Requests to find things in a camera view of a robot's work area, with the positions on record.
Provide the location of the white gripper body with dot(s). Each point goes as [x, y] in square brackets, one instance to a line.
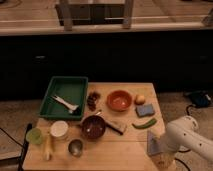
[164, 160]

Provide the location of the small metal cup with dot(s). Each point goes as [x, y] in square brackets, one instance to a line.
[75, 147]

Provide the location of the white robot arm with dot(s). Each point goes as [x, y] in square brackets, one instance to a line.
[182, 132]

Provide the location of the green pepper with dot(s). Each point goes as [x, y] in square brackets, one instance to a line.
[146, 125]

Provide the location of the wooden stool frame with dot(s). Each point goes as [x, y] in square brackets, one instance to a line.
[73, 13]

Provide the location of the small yellow fruit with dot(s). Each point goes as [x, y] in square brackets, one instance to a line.
[139, 100]

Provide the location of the light green cup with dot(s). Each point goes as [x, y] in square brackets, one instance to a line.
[34, 136]

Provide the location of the grey towel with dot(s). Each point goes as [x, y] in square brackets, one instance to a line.
[153, 144]

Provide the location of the yellow banana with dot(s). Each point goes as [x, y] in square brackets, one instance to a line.
[48, 147]

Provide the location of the dark maroon bowl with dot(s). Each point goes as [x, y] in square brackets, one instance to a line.
[93, 127]

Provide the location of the orange red bowl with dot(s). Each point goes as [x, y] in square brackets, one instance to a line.
[119, 100]

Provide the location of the bunch of dark grapes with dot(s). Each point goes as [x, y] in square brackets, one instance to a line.
[92, 100]

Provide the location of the green plastic tray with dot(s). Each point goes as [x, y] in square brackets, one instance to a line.
[72, 90]

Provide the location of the dark object on floor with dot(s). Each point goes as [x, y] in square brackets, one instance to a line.
[199, 98]

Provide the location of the blue sponge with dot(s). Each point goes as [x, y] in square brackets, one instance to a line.
[145, 110]

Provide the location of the white round container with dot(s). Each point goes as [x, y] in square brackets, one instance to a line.
[59, 129]

